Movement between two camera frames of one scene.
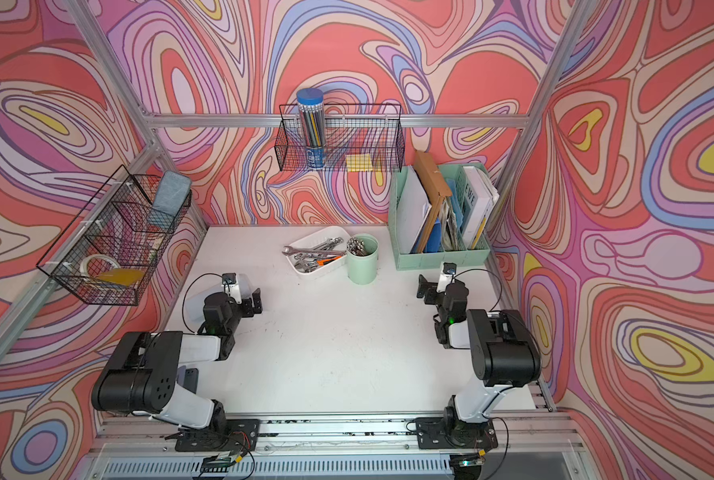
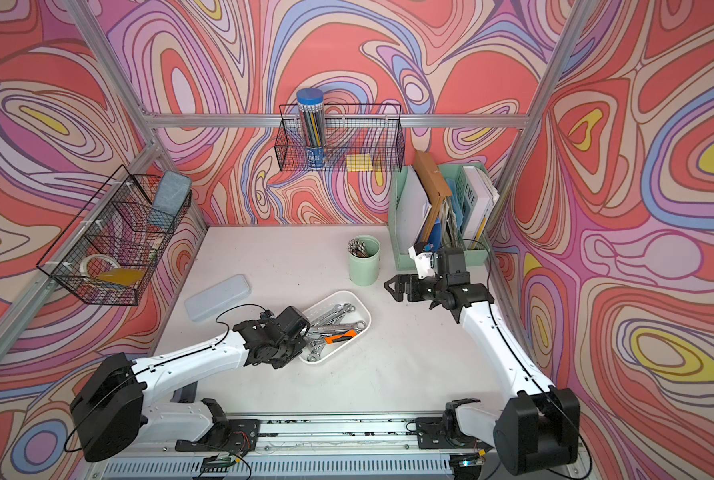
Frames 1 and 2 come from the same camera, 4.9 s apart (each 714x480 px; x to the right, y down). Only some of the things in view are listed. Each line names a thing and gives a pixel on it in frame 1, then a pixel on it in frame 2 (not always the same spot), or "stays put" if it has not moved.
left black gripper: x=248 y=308 -> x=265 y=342
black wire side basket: x=111 y=248 stays put
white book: x=483 y=196 stays put
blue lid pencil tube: x=312 y=119 stays put
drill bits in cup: x=356 y=247 stays put
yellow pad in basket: x=124 y=277 stays put
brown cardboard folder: x=436 y=188 stays put
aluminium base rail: x=530 y=445 stays put
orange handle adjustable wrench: x=322 y=262 -> x=316 y=345
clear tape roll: x=84 y=265 stays put
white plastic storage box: x=318 y=252 -> x=330 y=349
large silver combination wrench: x=290 y=250 -> x=360 y=325
